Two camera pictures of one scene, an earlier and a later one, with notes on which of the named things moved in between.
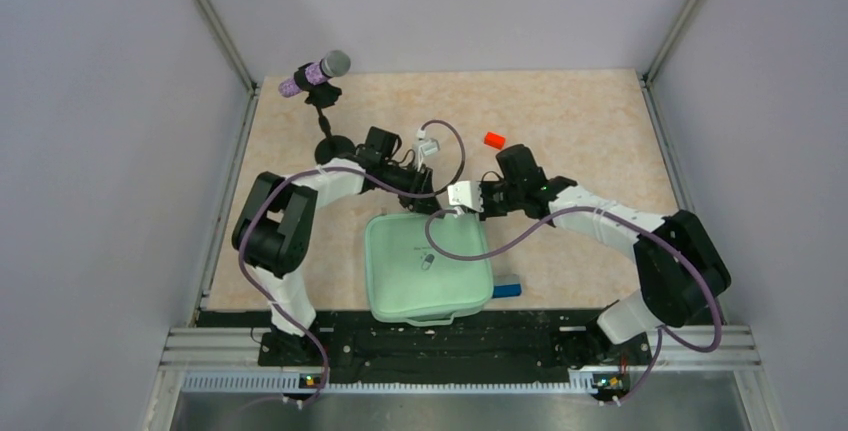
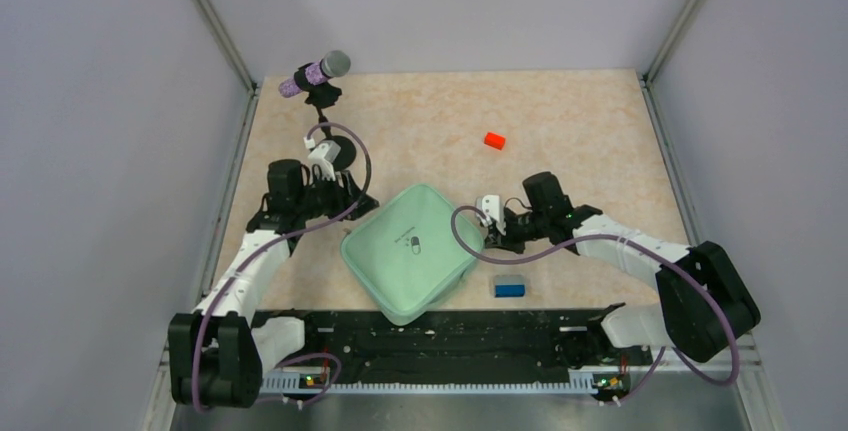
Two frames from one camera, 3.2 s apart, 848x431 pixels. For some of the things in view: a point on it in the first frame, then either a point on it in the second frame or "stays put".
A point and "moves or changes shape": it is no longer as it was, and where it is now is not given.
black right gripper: (488, 212) to (506, 242)
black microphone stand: (332, 148) stays put
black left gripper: (428, 205) to (344, 195)
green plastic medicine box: (408, 281) moves or changes shape
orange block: (494, 140) stays put
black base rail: (363, 345) stays put
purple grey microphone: (333, 64) stays put
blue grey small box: (506, 286) stays put
